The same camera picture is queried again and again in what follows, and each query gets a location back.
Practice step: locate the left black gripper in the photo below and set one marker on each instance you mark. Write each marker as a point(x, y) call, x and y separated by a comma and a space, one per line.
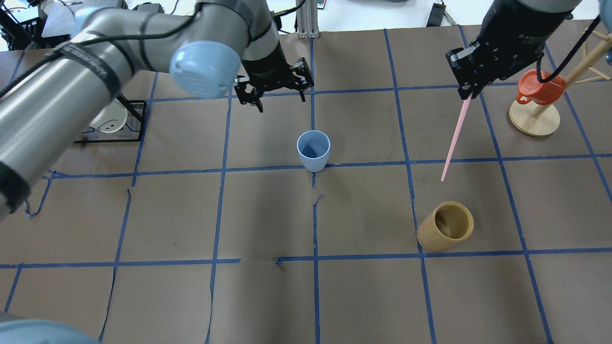
point(264, 66)

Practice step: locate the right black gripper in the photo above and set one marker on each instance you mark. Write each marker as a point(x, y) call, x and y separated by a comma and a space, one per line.
point(514, 40)

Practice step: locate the pink chopstick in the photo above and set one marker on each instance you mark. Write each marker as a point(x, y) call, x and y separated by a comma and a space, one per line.
point(456, 133)

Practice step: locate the light blue plastic cup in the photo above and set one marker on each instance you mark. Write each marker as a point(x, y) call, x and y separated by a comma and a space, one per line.
point(313, 147)

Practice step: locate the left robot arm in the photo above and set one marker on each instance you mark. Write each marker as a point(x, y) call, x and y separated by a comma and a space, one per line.
point(223, 44)

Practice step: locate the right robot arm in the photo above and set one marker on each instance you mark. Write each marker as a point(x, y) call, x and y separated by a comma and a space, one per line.
point(551, 13)

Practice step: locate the black power adapter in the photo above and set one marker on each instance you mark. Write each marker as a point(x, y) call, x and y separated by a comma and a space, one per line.
point(437, 14)

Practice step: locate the orange mug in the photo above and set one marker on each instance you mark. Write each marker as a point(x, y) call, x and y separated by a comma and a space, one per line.
point(531, 90)

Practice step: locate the black power brick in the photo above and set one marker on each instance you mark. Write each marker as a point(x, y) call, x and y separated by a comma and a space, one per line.
point(149, 7)

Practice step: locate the bamboo cylinder holder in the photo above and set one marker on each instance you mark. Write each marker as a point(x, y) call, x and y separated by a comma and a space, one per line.
point(449, 224)

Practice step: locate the white mug with face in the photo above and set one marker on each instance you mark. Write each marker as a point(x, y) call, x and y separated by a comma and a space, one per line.
point(111, 119)

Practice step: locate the aluminium frame post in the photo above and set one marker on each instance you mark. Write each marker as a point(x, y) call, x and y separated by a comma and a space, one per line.
point(307, 19)

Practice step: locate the black wire mug rack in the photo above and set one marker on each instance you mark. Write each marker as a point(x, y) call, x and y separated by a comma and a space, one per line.
point(131, 132)

